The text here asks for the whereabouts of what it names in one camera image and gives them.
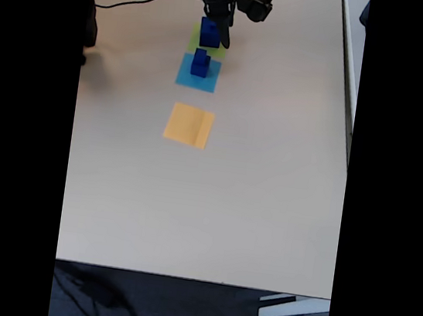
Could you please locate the orange paper square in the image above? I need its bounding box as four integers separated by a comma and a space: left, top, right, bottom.
160, 100, 218, 151

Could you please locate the dark object on desk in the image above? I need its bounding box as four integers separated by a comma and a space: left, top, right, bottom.
359, 0, 371, 26

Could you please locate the black camera box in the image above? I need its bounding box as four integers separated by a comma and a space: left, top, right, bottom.
231, 0, 275, 25

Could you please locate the small blue cube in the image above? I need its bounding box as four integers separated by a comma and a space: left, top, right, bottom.
192, 47, 211, 68

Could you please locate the large blue cube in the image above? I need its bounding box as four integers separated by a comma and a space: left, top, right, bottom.
197, 15, 224, 50

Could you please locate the light blue paper square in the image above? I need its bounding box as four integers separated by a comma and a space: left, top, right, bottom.
173, 51, 224, 95

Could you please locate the black floor cable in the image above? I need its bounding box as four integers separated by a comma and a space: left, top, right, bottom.
48, 263, 150, 316

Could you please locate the green paper square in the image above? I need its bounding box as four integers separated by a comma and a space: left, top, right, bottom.
186, 21, 232, 60

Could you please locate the medium blue cube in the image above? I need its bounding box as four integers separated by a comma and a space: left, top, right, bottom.
189, 59, 211, 79

